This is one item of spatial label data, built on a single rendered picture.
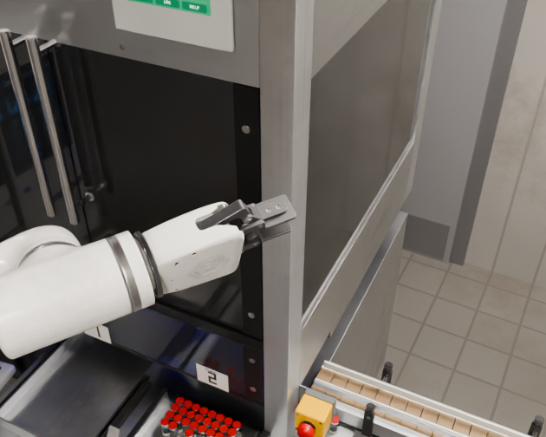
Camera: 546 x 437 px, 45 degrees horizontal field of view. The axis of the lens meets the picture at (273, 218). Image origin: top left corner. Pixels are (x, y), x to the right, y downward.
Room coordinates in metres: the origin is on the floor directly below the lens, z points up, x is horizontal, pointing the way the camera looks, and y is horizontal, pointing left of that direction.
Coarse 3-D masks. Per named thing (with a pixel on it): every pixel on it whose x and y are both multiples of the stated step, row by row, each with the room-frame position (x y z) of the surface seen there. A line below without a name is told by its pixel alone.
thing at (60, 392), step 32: (64, 352) 1.17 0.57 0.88; (96, 352) 1.17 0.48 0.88; (128, 352) 1.17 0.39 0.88; (32, 384) 1.06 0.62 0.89; (64, 384) 1.07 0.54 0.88; (96, 384) 1.07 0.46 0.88; (128, 384) 1.07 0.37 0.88; (0, 416) 0.96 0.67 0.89; (32, 416) 0.97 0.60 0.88; (64, 416) 0.97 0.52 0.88; (96, 416) 0.97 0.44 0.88
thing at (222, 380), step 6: (198, 366) 1.00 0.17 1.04; (198, 372) 1.00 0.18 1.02; (204, 372) 0.99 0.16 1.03; (216, 372) 0.97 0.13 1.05; (198, 378) 1.00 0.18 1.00; (204, 378) 0.99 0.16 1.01; (222, 378) 0.97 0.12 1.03; (210, 384) 0.98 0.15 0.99; (222, 384) 0.97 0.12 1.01; (228, 384) 0.96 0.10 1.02; (228, 390) 0.96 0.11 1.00
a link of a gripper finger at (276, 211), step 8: (272, 200) 0.60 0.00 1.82; (280, 200) 0.59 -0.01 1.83; (288, 200) 0.60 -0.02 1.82; (248, 208) 0.57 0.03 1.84; (256, 208) 0.58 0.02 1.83; (264, 208) 0.58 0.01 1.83; (272, 208) 0.58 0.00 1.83; (280, 208) 0.58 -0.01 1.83; (288, 208) 0.59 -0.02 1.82; (248, 216) 0.55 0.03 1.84; (256, 216) 0.56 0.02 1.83; (264, 216) 0.57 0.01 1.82; (272, 216) 0.57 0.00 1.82; (280, 216) 0.58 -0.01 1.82; (288, 216) 0.58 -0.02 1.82; (272, 224) 0.57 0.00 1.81; (280, 224) 0.58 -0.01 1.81
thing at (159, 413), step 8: (160, 400) 0.99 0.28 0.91; (168, 400) 1.02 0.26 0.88; (160, 408) 0.99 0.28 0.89; (168, 408) 0.99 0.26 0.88; (152, 416) 0.96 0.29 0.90; (160, 416) 0.97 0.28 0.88; (144, 424) 0.93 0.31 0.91; (152, 424) 0.95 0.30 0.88; (160, 424) 0.95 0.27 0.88; (136, 432) 0.90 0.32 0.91; (144, 432) 0.92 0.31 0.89; (152, 432) 0.93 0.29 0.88; (160, 432) 0.93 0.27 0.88
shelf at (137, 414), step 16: (48, 352) 1.18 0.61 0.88; (32, 368) 1.12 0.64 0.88; (160, 368) 1.12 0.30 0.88; (16, 384) 1.07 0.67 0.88; (160, 384) 1.07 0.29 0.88; (176, 384) 1.07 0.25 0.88; (192, 384) 1.07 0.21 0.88; (208, 384) 1.07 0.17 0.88; (0, 400) 1.02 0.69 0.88; (144, 400) 1.02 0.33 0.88; (192, 400) 1.02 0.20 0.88; (208, 400) 1.02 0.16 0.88; (224, 400) 1.02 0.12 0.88; (240, 400) 1.02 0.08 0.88; (224, 416) 0.97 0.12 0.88; (240, 416) 0.97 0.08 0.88; (256, 416) 0.97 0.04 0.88; (0, 432) 0.93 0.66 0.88; (128, 432) 0.93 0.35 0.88; (256, 432) 0.93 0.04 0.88
